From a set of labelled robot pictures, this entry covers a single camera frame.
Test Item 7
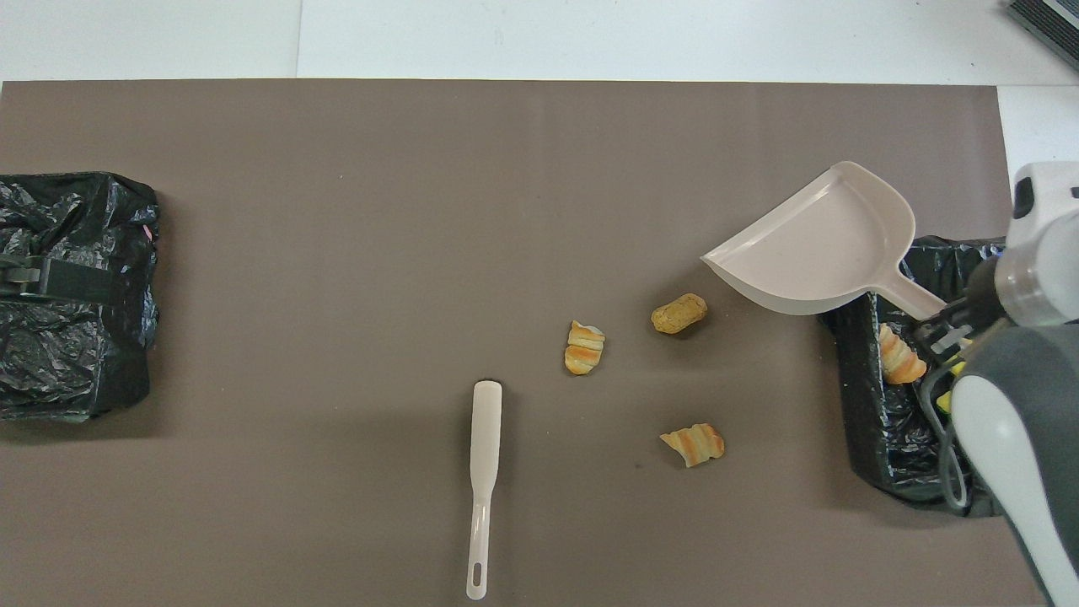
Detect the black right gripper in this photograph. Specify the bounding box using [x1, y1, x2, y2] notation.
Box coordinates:
[910, 277, 1012, 365]

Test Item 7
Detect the beige bread chunk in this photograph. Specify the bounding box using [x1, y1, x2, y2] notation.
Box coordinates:
[878, 323, 929, 386]

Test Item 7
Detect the beige plastic dustpan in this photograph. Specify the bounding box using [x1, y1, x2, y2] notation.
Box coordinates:
[701, 160, 950, 322]

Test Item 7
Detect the beige brush with black bristles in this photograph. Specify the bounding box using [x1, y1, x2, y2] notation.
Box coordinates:
[466, 380, 503, 601]

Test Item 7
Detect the bin covered with black bag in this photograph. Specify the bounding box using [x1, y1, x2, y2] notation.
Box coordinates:
[0, 172, 161, 422]

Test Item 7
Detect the open bin with black liner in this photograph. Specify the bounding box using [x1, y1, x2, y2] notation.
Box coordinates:
[822, 235, 1025, 518]

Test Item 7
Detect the brown oval bread roll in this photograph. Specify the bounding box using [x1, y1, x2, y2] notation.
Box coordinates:
[650, 293, 709, 336]

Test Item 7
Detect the striped croissant piece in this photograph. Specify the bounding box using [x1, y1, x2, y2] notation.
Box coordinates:
[658, 422, 726, 469]

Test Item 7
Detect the grey ribbed device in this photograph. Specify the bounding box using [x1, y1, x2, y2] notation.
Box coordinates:
[1006, 0, 1079, 73]

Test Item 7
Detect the striped bread roll piece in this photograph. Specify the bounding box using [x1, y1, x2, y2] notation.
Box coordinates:
[563, 320, 607, 376]

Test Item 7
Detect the brown table mat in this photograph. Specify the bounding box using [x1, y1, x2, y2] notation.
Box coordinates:
[0, 78, 1059, 607]

